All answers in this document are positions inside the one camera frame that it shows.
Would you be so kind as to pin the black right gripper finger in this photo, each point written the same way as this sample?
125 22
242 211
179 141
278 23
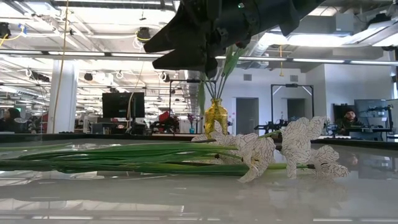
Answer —
192 60
186 28

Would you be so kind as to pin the red artificial tulip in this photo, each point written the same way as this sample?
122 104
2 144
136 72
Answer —
201 93

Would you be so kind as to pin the white artificial lily bunch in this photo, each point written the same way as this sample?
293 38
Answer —
255 152

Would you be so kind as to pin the black background robot arm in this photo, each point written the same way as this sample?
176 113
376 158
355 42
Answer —
270 126

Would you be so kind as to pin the yellow glass vase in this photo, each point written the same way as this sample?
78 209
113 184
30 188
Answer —
216 116

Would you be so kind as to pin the teal vase with purple flowers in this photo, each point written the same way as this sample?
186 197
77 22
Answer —
191 130

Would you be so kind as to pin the black ceiling dome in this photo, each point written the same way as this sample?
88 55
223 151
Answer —
144 34

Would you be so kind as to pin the red bag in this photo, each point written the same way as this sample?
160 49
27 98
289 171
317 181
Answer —
164 116

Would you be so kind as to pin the grey door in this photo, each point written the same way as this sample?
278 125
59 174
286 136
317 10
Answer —
297 107
247 116

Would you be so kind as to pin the long ceiling light strip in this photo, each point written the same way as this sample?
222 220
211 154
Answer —
317 60

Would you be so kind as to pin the black office chair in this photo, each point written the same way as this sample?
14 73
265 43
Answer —
336 112

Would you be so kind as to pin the white pillar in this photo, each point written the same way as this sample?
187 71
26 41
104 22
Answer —
63 99

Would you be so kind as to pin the person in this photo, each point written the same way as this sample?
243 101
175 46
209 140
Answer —
349 117
12 121

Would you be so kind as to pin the dark desk monitor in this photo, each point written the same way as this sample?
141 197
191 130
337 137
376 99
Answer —
370 107

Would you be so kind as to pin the wall vent grille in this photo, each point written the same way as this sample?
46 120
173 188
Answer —
293 78
247 77

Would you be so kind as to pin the black metal stand frame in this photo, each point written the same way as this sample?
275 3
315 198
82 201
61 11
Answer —
292 85

